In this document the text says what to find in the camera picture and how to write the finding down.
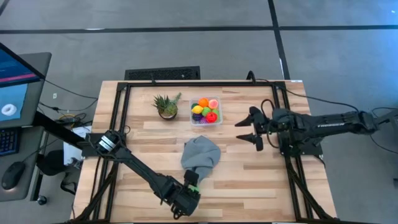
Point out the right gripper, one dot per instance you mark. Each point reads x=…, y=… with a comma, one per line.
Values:
x=280, y=132

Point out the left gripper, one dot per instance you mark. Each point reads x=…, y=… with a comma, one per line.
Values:
x=185, y=202

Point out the green two-part toy fruit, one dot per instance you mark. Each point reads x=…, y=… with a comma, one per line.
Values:
x=194, y=188

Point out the red toy bell pepper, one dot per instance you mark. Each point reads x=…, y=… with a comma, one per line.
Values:
x=211, y=117

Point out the peach toy fruit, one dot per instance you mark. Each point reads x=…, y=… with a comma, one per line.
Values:
x=213, y=104

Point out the small green toy fruit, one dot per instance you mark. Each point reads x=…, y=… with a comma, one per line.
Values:
x=206, y=111

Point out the orange toy pumpkin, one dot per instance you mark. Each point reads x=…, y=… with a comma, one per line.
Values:
x=203, y=102

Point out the purple toy grapes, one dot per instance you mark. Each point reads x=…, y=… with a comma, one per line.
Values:
x=196, y=117

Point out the yellow toy lemon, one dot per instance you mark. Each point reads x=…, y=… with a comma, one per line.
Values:
x=197, y=109

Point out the dark green toy produce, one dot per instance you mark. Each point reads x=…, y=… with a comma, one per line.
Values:
x=194, y=104

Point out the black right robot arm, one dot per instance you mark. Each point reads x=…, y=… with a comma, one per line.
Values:
x=335, y=124

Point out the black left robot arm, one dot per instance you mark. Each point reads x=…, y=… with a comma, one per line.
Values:
x=140, y=166

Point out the clear plastic tupperware container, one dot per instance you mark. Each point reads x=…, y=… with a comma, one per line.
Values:
x=219, y=123

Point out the grey cloth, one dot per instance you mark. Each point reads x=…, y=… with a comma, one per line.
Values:
x=200, y=155

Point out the potted succulent plant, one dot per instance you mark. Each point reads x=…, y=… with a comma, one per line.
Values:
x=168, y=109

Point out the white paper sheet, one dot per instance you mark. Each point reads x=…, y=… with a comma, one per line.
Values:
x=73, y=152

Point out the black rounded object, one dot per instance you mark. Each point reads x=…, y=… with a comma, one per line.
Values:
x=51, y=163

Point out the black caster wheel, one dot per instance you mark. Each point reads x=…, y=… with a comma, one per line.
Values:
x=42, y=200

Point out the grey desk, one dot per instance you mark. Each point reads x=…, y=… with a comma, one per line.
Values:
x=29, y=183

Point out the black computer mouse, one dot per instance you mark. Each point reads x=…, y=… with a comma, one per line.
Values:
x=13, y=175

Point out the black keyboard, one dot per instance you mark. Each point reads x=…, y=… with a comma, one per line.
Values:
x=7, y=141

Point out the computer monitor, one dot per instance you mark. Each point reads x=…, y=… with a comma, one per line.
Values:
x=12, y=93

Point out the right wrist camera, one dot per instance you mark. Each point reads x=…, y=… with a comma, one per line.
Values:
x=283, y=115

